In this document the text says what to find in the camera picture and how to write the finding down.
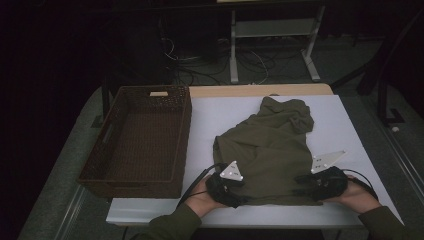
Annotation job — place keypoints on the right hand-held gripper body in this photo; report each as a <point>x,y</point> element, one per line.
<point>328,185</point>

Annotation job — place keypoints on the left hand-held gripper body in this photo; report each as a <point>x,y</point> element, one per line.
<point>220,191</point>

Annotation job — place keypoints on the olive green pants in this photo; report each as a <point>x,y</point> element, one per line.
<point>266,150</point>

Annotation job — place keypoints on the brown woven basket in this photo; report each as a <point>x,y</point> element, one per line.
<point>140,143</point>

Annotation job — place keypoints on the person's left hand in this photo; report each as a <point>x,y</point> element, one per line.
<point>203,201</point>

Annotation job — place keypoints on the person's right hand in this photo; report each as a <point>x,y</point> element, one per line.
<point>356,196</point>

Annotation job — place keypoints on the small white round knob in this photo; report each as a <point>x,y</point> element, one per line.
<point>395,129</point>

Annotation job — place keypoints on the dark metal stand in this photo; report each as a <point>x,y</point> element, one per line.
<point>383,66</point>

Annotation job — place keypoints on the black metal table leg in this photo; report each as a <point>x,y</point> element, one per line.
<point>106,100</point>

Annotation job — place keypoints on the white metal stand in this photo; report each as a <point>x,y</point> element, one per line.
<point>275,28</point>

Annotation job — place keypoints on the grey metal rail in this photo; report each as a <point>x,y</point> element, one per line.
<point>71,213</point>
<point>405,163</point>

